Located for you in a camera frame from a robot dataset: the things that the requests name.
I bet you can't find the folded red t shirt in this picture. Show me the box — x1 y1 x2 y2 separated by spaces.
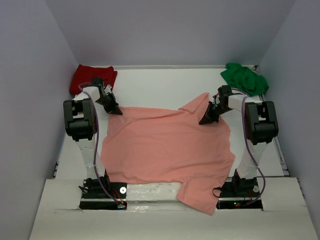
69 64 118 95

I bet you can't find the crumpled green t shirt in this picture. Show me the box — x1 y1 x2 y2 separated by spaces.
220 63 269 97

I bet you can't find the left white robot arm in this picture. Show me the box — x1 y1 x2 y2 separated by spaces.
63 76 123 201

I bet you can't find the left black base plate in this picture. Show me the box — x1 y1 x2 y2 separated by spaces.
79 181 127 211

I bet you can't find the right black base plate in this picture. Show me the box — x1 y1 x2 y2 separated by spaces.
212 178 263 210

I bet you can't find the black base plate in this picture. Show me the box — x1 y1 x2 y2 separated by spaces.
79 181 127 211
212 178 263 210

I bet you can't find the pink t shirt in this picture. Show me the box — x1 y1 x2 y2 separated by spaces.
100 92 235 215

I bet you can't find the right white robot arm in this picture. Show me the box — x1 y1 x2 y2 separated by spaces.
199 85 279 200

